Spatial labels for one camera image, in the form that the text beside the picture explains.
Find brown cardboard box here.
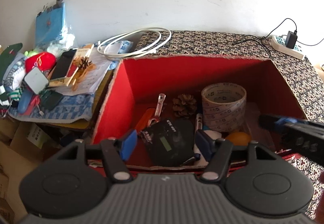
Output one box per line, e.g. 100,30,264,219
1,118,87,223

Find blue plastic bag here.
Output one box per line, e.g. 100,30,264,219
35,0,75,49

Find orange ball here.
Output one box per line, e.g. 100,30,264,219
226,132,252,146

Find white paper sheets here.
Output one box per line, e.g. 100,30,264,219
54,47,112,96

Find white power strip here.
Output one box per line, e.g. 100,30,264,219
270,35,306,61

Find red cardboard box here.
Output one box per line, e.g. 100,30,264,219
93,55,305,172

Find pine cone on papers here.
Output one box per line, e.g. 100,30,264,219
75,57,97,78

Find blue checkered cloth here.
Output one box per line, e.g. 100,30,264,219
9,94,94,124

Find printed tape roll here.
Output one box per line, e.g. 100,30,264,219
201,82,247,132

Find brown pine cone in box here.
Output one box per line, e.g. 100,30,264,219
173,94,197,119

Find black smartphone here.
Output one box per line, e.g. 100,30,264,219
50,50,77,80

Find black power adapter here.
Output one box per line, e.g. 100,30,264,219
285,30,298,49

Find white coiled cable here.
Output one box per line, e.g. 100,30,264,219
97,27,173,61

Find black thin cable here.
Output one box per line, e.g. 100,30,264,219
231,17,298,57

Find floral patterned tablecloth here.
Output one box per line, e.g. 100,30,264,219
136,31,323,223

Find silver metal clip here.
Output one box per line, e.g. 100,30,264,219
154,93,166,122

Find red flat object in box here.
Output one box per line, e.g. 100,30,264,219
134,108,159,133

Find black digital device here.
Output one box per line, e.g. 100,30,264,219
140,119,195,167

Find green white striped garment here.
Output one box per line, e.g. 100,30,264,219
1,43,26,118

